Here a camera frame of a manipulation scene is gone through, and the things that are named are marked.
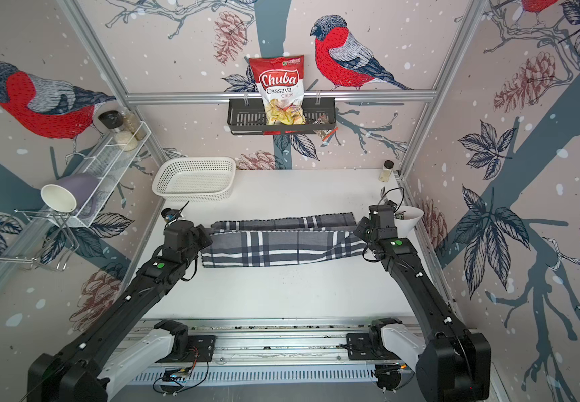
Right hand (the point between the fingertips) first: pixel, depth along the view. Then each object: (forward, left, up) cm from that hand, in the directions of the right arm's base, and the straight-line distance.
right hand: (361, 221), depth 84 cm
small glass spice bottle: (+36, -18, -10) cm, 41 cm away
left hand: (-3, +52, +2) cm, 52 cm away
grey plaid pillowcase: (-4, +20, -7) cm, 21 cm away
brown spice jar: (-9, +58, +14) cm, 60 cm away
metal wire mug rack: (-20, +85, +18) cm, 89 cm away
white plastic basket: (+32, +71, -14) cm, 80 cm away
